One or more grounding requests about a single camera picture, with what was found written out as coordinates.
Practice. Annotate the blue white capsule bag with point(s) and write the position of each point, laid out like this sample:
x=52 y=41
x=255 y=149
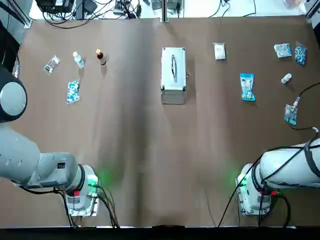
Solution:
x=300 y=53
x=73 y=92

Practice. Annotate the teal clear bandage packet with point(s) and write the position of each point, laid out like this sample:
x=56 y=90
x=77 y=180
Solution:
x=290 y=114

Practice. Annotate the blue cotton swab packet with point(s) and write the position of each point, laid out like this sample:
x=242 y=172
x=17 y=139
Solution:
x=247 y=87

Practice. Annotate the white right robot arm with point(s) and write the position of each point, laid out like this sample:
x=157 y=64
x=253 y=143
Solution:
x=282 y=165

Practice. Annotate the aluminium frame profile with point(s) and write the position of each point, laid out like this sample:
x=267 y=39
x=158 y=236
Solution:
x=312 y=11
x=21 y=17

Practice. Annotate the silver aluminium medical case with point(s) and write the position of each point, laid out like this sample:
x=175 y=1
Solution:
x=166 y=75

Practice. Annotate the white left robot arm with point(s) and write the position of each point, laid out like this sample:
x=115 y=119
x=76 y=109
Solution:
x=20 y=155

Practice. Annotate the black usb hub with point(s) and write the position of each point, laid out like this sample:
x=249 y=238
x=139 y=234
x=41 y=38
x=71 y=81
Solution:
x=121 y=8

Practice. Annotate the brown bottle orange cap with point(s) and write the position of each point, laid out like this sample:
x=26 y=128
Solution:
x=100 y=57

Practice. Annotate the black network box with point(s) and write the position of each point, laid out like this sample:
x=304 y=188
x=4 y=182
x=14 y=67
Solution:
x=50 y=5

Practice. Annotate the aluminium post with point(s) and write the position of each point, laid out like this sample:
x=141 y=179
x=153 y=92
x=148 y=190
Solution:
x=165 y=11

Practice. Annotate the small white pill bottle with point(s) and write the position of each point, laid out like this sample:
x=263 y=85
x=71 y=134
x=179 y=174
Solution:
x=286 y=78

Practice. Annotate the white blue surgical packet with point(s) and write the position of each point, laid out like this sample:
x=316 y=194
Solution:
x=282 y=50

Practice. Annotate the clear blister vial pack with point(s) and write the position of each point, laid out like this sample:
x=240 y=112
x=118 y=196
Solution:
x=51 y=64

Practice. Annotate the clear bottle white cap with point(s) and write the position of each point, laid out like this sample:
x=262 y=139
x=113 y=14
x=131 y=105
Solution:
x=78 y=60

